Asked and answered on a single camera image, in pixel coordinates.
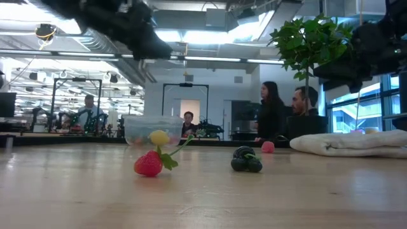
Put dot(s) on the white checked towel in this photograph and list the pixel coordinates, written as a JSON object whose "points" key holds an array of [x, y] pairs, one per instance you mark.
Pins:
{"points": [[349, 144]]}

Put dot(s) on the distant black monitor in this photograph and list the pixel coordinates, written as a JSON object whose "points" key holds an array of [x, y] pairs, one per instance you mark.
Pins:
{"points": [[7, 105]]}

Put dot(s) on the pink raspberry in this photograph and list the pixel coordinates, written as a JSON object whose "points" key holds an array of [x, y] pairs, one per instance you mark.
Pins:
{"points": [[267, 147]]}

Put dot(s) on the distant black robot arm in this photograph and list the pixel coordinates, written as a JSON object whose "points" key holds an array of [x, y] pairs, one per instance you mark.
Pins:
{"points": [[79, 119], [98, 122], [210, 128]]}

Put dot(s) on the black station frame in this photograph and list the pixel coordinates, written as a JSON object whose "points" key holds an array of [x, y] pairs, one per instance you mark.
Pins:
{"points": [[186, 85], [76, 79]]}

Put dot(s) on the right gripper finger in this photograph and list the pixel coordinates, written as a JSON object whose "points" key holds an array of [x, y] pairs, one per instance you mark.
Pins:
{"points": [[334, 73], [356, 85]]}

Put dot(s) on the clear plastic tupperware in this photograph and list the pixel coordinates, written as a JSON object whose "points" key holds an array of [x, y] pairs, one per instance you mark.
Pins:
{"points": [[136, 127]]}

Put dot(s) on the black aluminium table frame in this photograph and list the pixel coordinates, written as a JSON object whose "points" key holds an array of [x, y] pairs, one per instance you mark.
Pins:
{"points": [[63, 141]]}

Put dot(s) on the yellow lemon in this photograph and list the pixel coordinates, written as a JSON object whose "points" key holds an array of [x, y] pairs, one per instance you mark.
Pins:
{"points": [[159, 137]]}

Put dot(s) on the person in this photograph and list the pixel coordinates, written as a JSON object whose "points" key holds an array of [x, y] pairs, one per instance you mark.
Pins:
{"points": [[90, 108], [270, 111], [188, 122], [300, 101]]}

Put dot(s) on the black equipment rack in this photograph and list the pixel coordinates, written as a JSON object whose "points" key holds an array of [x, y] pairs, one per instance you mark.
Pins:
{"points": [[245, 117]]}

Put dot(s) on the twin dark blueberries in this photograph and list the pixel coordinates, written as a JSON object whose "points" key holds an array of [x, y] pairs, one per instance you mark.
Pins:
{"points": [[239, 164]]}

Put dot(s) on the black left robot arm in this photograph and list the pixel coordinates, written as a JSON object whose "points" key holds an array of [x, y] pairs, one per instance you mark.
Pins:
{"points": [[89, 9]]}

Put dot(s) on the red strawberry with leaves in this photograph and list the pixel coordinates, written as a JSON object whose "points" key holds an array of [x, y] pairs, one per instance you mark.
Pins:
{"points": [[148, 163]]}

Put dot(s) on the green leafy plant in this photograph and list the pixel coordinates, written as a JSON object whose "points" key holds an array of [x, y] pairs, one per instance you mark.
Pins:
{"points": [[311, 41]]}

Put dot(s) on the ceiling light strip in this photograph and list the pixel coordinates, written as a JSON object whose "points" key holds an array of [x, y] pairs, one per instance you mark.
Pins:
{"points": [[213, 59], [86, 54]]}

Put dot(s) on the black ceiling camera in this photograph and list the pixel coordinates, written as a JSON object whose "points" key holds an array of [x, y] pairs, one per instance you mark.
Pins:
{"points": [[45, 31]]}

